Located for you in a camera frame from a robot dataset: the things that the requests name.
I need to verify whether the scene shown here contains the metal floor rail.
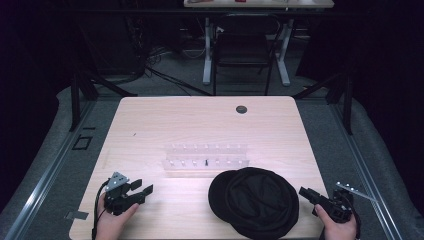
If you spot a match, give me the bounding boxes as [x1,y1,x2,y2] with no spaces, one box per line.
[2,99,98,240]
[329,101,404,240]

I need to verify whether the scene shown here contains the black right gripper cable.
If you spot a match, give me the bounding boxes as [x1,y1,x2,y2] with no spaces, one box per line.
[346,194,363,240]

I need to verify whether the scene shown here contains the white-legged desk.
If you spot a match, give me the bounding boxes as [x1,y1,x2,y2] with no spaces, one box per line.
[183,0,335,87]

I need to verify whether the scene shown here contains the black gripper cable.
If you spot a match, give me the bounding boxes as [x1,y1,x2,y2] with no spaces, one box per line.
[346,194,363,240]
[91,179,111,240]

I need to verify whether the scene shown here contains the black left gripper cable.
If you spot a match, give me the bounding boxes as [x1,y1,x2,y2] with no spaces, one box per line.
[91,179,111,240]

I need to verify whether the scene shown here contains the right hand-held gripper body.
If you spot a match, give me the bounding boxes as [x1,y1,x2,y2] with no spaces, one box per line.
[328,181,380,224]

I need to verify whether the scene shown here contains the person's left hand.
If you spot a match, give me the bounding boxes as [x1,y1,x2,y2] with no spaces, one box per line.
[94,193,140,240]

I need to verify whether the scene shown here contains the black tape square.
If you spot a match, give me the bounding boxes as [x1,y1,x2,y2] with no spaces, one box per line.
[71,134,94,151]

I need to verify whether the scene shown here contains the black floor cables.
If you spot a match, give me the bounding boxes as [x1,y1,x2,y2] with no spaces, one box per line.
[143,46,213,97]

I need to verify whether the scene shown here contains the person's right hand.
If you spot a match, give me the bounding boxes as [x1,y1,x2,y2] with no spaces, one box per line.
[314,203,360,240]

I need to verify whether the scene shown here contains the black metal stand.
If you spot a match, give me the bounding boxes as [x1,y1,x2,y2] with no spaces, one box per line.
[68,70,138,132]
[292,71,354,136]

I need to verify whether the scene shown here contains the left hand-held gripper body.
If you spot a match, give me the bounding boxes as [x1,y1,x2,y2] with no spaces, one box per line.
[103,171,148,217]

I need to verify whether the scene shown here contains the black cloth hat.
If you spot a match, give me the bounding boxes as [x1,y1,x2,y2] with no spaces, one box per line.
[207,166,300,240]

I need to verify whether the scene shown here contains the grey tape piece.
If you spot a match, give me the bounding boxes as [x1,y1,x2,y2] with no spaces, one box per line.
[63,210,90,221]

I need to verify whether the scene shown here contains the clear acrylic rack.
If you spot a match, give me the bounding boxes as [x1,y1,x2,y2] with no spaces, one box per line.
[161,143,251,172]

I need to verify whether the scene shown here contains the black chair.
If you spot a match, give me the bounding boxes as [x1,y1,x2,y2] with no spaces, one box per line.
[211,13,283,97]

